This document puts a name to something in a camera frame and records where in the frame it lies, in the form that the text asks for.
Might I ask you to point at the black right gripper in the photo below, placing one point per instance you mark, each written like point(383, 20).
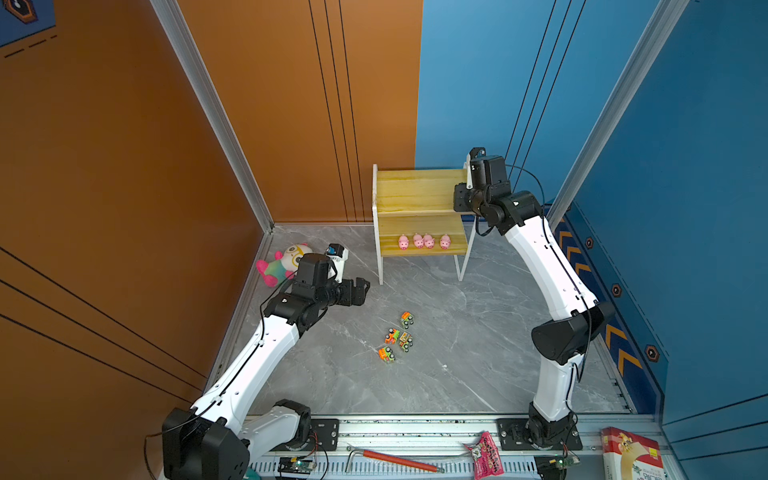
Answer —
point(460, 202)

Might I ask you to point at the circuit board right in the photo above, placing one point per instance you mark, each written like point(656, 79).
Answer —
point(555, 467)

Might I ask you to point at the red handled tool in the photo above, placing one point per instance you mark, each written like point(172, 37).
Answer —
point(390, 459)

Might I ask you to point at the orange toy truck middle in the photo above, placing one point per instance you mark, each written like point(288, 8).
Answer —
point(393, 336)

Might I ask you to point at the pink snack packet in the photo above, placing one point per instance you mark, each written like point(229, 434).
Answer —
point(485, 455)

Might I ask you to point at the green circuit board left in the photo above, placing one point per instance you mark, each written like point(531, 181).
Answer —
point(295, 468)

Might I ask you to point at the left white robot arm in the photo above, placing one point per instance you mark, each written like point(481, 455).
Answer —
point(214, 439)

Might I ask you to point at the orange green toy truck bottom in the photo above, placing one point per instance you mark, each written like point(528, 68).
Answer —
point(386, 354)

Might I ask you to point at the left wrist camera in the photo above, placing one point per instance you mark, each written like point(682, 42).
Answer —
point(338, 255)

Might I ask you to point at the white shelf frame with wood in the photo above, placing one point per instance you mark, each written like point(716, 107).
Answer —
point(409, 202)

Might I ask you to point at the green orange toy truck top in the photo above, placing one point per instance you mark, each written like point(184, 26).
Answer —
point(407, 320)

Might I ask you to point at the aluminium corner post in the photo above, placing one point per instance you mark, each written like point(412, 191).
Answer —
point(652, 40)
point(176, 29)

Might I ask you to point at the plush doll pink white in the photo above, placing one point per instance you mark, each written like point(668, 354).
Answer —
point(283, 266)

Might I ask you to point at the aluminium corner post right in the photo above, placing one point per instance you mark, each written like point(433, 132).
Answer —
point(652, 40)

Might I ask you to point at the aluminium corner post left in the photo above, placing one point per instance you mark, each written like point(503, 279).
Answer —
point(176, 29)

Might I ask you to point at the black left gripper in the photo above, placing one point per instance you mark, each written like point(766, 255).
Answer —
point(359, 292)

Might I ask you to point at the red white box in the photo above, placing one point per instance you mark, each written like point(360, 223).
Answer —
point(629, 456)

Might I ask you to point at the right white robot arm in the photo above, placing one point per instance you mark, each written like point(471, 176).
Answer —
point(577, 316)

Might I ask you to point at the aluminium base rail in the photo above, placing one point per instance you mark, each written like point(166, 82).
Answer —
point(439, 439)

